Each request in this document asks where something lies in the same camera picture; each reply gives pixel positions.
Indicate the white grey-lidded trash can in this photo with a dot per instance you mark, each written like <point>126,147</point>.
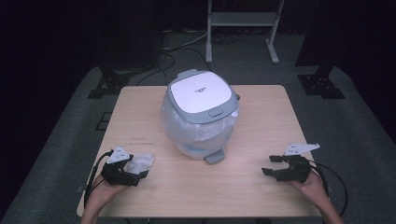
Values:
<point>200,93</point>

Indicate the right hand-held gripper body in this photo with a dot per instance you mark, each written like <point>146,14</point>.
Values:
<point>295,169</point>

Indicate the black stand base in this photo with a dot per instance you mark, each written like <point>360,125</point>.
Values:
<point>320,84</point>
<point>109,85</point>

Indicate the dark floor outlet plate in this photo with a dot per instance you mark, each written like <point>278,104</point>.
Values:
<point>104,121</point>

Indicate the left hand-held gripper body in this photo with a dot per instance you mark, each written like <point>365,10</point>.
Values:
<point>116,174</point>

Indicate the white metal stand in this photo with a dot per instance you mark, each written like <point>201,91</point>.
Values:
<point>241,19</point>

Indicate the white packet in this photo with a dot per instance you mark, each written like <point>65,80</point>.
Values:
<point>141,163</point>

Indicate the person's right hand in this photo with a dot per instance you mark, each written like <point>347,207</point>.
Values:
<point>309,189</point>

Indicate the translucent plastic bin liner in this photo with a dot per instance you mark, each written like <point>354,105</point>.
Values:
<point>193,132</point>

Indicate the person's left hand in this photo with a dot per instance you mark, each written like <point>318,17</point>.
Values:
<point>104,193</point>

